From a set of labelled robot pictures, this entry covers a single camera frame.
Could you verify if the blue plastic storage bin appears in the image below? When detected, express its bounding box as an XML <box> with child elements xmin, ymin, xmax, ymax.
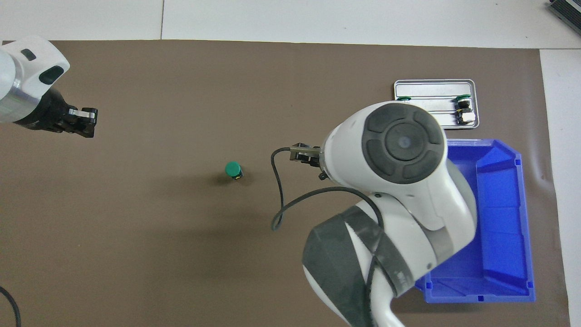
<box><xmin>415</xmin><ymin>139</ymin><xmax>536</xmax><ymax>304</ymax></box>

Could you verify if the brown table mat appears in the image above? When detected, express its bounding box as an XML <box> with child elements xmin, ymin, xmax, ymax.
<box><xmin>0</xmin><ymin>40</ymin><xmax>571</xmax><ymax>327</ymax></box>

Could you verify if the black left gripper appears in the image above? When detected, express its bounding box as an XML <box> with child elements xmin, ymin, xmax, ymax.
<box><xmin>15</xmin><ymin>87</ymin><xmax>98</xmax><ymax>139</ymax></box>

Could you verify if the grey metal tray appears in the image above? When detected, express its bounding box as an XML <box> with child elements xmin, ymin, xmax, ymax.
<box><xmin>393</xmin><ymin>79</ymin><xmax>476</xmax><ymax>131</ymax></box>

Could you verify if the grey finned device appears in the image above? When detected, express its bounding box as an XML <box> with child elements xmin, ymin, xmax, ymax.
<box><xmin>547</xmin><ymin>0</ymin><xmax>581</xmax><ymax>23</ymax></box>

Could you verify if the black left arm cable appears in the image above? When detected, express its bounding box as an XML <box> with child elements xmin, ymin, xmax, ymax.
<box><xmin>0</xmin><ymin>286</ymin><xmax>22</xmax><ymax>327</ymax></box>

